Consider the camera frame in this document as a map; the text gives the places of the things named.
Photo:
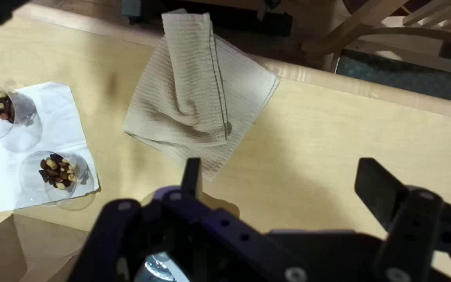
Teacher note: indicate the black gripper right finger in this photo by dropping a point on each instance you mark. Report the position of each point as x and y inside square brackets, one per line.
[380, 190]

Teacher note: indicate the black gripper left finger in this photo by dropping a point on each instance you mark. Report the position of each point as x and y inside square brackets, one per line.
[192, 179]

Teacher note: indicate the beige ribbed cloth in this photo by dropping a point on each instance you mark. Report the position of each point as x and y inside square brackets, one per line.
[198, 94]

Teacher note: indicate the clear cup with snacks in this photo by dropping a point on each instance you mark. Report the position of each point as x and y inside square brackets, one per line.
[7, 112]
[56, 176]

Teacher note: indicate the white paper napkin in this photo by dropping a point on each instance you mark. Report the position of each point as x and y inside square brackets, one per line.
[46, 123]

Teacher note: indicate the light wooden chair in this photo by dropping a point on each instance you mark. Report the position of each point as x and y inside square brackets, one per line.
[377, 18]

